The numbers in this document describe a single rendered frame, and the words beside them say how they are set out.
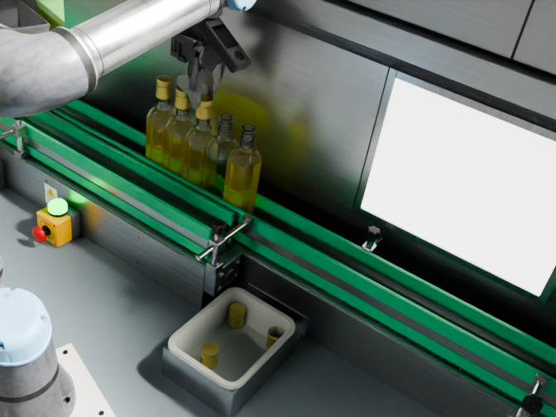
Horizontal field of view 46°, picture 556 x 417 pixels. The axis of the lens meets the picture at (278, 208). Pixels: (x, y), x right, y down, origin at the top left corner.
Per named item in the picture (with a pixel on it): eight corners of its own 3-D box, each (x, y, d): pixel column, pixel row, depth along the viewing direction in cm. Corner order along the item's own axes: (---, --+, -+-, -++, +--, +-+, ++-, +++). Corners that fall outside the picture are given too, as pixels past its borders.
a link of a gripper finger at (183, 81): (179, 99, 140) (186, 58, 135) (199, 111, 137) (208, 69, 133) (169, 102, 137) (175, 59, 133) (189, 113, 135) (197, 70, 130)
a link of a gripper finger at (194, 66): (198, 85, 136) (205, 45, 131) (204, 88, 135) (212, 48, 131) (182, 88, 132) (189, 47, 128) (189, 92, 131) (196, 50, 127)
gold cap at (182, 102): (194, 106, 143) (195, 88, 140) (183, 112, 140) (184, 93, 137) (181, 100, 144) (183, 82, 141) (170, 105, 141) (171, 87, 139)
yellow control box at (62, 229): (81, 236, 159) (79, 211, 155) (56, 250, 154) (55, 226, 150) (61, 222, 162) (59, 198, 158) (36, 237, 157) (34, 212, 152)
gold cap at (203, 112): (215, 117, 140) (217, 98, 138) (203, 122, 138) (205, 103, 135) (203, 110, 142) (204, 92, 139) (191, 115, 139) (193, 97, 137)
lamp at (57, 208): (72, 211, 154) (71, 201, 153) (56, 220, 151) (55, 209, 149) (59, 203, 156) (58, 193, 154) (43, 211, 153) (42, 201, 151)
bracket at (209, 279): (242, 276, 146) (246, 252, 142) (215, 299, 140) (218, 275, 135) (229, 269, 148) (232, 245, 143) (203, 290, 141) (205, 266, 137)
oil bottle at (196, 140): (213, 205, 155) (221, 127, 142) (198, 216, 151) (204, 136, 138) (194, 195, 157) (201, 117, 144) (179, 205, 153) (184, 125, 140)
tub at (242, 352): (294, 351, 139) (301, 323, 134) (229, 421, 123) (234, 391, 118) (229, 311, 146) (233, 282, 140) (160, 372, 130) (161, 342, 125)
